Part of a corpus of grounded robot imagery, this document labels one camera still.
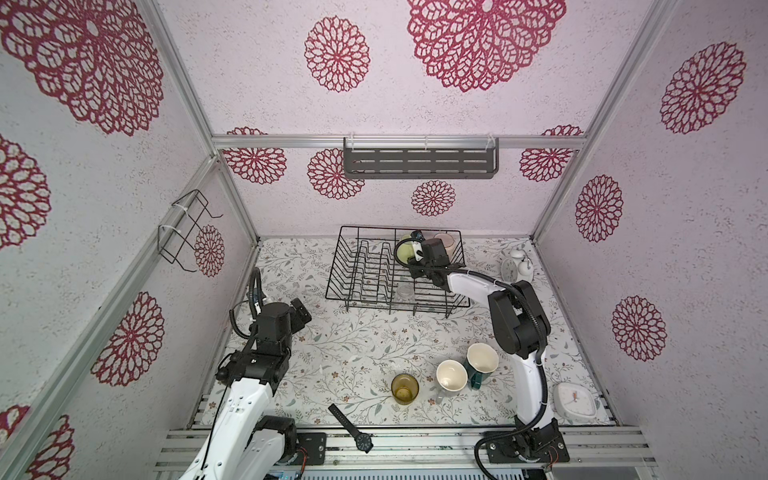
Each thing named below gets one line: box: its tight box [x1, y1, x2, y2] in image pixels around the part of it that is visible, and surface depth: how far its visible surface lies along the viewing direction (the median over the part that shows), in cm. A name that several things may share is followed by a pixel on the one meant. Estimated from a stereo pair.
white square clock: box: [552, 382, 598, 421], surface depth 80 cm
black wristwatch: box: [328, 403, 374, 454], surface depth 78 cm
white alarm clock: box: [500, 248, 534, 283], surface depth 101 cm
